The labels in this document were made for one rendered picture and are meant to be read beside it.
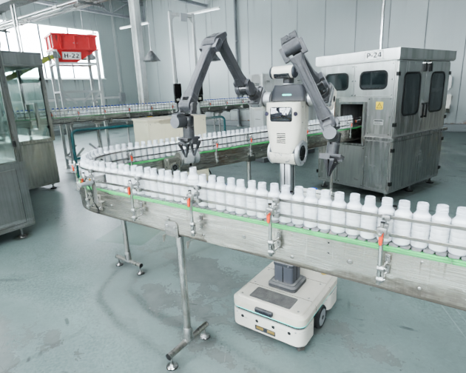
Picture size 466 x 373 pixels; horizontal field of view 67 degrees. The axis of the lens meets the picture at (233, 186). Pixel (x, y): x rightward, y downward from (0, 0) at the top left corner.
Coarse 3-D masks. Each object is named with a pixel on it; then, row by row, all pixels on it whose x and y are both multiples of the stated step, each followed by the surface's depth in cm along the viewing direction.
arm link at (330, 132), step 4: (336, 116) 162; (336, 120) 161; (328, 124) 154; (324, 128) 155; (328, 128) 154; (332, 128) 153; (336, 128) 162; (324, 132) 154; (328, 132) 154; (332, 132) 153; (336, 132) 152; (324, 136) 154; (328, 136) 153; (332, 136) 153; (336, 136) 154; (328, 140) 156; (332, 140) 155; (336, 140) 157
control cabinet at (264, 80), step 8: (256, 80) 745; (264, 80) 733; (272, 80) 747; (280, 80) 761; (264, 88) 737; (272, 88) 751; (256, 112) 765; (264, 112) 750; (256, 120) 770; (264, 120) 754; (256, 128) 775; (264, 128) 759; (256, 160) 796; (264, 160) 775
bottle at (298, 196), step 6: (294, 186) 151; (300, 186) 152; (294, 192) 151; (300, 192) 149; (294, 198) 150; (300, 198) 149; (294, 204) 150; (294, 210) 151; (300, 210) 150; (300, 216) 151; (294, 222) 152; (300, 222) 151
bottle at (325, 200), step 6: (324, 192) 142; (330, 192) 144; (324, 198) 143; (330, 198) 144; (324, 204) 142; (330, 204) 143; (318, 210) 145; (324, 210) 143; (330, 210) 143; (318, 216) 146; (324, 216) 144; (330, 216) 144; (324, 228) 145; (330, 228) 146
